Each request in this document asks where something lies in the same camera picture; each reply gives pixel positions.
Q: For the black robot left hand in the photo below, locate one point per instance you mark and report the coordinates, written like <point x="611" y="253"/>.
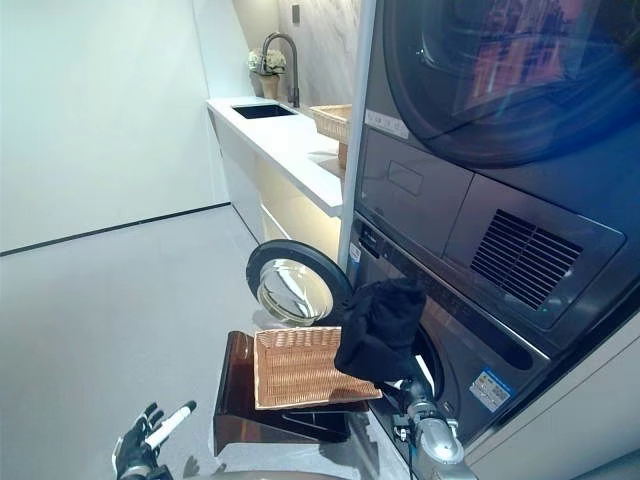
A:
<point x="132" y="445"/>

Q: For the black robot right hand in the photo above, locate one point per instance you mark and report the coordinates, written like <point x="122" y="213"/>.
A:
<point x="412" y="390"/>

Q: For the black garment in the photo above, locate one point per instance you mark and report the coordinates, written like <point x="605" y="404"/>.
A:
<point x="380" y="340"/>

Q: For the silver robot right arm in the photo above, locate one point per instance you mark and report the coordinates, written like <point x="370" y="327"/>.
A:
<point x="440" y="445"/>

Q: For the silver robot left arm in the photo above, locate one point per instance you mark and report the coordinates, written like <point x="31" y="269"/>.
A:
<point x="135" y="475"/>

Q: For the dark grey washing machine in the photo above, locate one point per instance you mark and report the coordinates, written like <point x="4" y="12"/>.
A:
<point x="480" y="350"/>

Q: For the blue energy label sticker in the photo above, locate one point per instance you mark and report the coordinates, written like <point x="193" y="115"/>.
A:
<point x="490" y="387"/>

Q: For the brown glossy basket stand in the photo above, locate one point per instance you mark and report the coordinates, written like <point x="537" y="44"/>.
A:
<point x="235" y="395"/>

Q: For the rectangular wicker laundry basket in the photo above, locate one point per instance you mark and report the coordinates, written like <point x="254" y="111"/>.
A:
<point x="300" y="370"/>

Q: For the grey robot torso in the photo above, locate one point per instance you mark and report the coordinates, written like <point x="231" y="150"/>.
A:
<point x="325" y="476"/>

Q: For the blue white QR sticker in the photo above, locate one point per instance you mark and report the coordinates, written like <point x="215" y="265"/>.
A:
<point x="355" y="257"/>

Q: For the round glass washer door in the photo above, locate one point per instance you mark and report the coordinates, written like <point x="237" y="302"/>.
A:
<point x="300" y="295"/>

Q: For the dark grey stacked dryer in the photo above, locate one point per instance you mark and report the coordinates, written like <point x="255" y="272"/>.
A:
<point x="450" y="210"/>

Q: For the white counter cabinet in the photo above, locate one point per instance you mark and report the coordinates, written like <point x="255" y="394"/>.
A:
<point x="280" y="145"/>

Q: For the wicker basket on counter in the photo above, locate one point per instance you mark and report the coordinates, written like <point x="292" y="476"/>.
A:
<point x="332" y="120"/>

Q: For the black counter sink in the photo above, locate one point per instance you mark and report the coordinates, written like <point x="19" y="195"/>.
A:
<point x="265" y="111"/>

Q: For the dark arched faucet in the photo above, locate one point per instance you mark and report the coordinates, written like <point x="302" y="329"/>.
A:
<point x="294" y="75"/>

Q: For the white flowers in pot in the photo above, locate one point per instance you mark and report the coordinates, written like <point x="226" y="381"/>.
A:
<point x="269" y="82"/>

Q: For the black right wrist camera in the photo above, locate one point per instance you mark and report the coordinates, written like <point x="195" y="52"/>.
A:
<point x="400" y="426"/>

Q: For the dark wall switch plate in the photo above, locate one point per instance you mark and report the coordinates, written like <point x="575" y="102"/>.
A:
<point x="296" y="13"/>

